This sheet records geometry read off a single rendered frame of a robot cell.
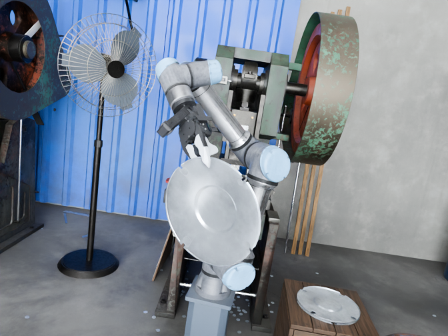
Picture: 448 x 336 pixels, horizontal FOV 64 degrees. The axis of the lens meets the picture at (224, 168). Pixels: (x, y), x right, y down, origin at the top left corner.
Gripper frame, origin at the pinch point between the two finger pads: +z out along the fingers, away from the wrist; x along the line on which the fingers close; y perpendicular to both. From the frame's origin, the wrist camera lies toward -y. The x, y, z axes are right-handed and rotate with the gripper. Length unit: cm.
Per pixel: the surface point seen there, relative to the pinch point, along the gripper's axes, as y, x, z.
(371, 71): 250, 12, -91
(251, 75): 86, 23, -67
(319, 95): 85, -3, -32
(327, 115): 90, 0, -24
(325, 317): 76, 43, 55
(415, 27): 269, -31, -106
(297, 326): 62, 47, 53
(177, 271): 55, 103, 7
